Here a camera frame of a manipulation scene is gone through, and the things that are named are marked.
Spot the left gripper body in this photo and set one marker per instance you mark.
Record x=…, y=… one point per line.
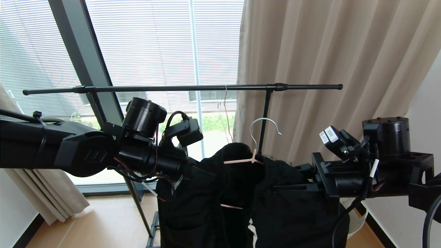
x=170, y=160

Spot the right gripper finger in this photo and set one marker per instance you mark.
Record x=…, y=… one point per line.
x=299, y=187
x=306, y=168

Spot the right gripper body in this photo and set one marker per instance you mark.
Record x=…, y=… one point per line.
x=348, y=179

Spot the pink clothes hanger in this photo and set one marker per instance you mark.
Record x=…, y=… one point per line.
x=225, y=91
x=237, y=161

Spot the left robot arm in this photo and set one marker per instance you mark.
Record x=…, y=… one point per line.
x=51, y=148

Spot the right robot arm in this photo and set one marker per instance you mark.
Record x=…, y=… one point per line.
x=389, y=137

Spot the white laundry basket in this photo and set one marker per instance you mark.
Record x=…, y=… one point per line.
x=356, y=217

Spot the black clothes rack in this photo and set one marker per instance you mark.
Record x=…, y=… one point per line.
x=206, y=88

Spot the beige curtain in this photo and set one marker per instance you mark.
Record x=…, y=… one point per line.
x=51, y=196
x=327, y=51

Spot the window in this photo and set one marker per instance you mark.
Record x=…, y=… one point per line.
x=144, y=41

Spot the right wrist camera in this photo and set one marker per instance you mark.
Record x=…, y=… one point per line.
x=339, y=141

